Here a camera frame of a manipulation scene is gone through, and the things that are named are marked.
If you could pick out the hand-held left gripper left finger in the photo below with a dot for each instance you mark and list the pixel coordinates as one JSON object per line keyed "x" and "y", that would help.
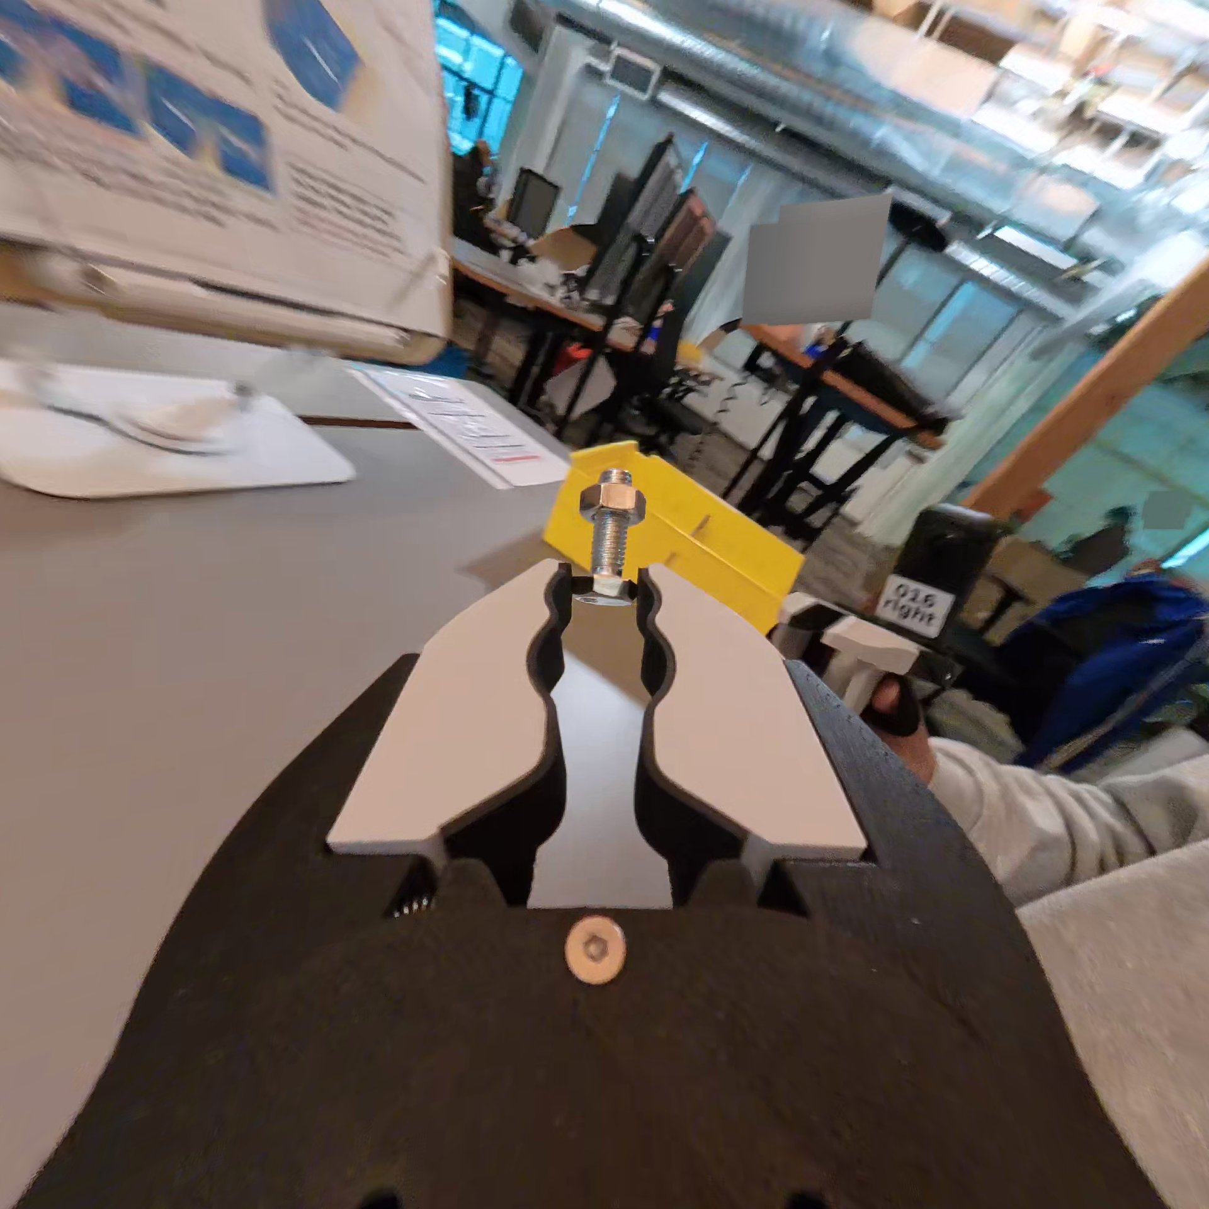
{"x": 453, "y": 719}

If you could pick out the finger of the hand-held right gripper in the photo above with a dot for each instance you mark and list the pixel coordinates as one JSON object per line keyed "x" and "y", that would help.
{"x": 863, "y": 647}
{"x": 797, "y": 614}

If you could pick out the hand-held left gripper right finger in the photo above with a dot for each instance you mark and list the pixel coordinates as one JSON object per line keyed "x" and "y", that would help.
{"x": 745, "y": 737}

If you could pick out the silver hex bolt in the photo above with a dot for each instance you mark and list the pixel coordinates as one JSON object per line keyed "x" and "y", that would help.
{"x": 610, "y": 547}

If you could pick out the silver hex nut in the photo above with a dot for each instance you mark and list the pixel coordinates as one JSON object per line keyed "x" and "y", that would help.
{"x": 608, "y": 507}

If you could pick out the person's right forearm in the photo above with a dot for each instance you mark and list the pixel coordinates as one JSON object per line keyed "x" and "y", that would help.
{"x": 1057, "y": 822}

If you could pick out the grey desk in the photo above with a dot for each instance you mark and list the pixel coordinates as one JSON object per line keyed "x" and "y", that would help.
{"x": 188, "y": 661}

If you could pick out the black desk mat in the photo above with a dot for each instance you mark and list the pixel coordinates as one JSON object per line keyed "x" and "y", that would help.
{"x": 358, "y": 421}

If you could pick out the person's right hand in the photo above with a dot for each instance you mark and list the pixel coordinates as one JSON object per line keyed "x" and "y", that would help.
{"x": 914, "y": 756}

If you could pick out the yellow plastic bin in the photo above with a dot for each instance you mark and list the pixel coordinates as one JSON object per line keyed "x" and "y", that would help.
{"x": 718, "y": 557}

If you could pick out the blue jacket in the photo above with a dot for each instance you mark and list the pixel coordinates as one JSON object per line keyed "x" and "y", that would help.
{"x": 1114, "y": 652}

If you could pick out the wood-top table with black legs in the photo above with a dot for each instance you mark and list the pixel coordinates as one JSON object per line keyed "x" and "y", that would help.
{"x": 528, "y": 293}
{"x": 855, "y": 386}

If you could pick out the black office chair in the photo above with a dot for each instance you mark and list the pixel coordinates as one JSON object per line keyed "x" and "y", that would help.
{"x": 675, "y": 406}

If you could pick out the white paper sheet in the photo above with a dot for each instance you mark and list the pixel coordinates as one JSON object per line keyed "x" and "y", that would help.
{"x": 453, "y": 416}

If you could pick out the tan and white document stand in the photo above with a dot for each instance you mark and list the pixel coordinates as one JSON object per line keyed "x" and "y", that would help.
{"x": 236, "y": 462}

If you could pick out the person's grey sweatshirt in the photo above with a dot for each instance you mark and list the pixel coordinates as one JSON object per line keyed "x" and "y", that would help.
{"x": 1132, "y": 1021}

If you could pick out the black computer monitor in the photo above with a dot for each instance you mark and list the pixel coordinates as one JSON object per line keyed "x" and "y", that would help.
{"x": 534, "y": 203}

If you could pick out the printed instruction sheet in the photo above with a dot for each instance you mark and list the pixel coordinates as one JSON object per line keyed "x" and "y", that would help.
{"x": 188, "y": 57}

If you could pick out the wooden post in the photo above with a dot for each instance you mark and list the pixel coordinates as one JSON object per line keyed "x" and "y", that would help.
{"x": 1085, "y": 396}

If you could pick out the silver ventilation duct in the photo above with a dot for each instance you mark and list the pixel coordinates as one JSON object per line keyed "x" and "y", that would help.
{"x": 774, "y": 90}

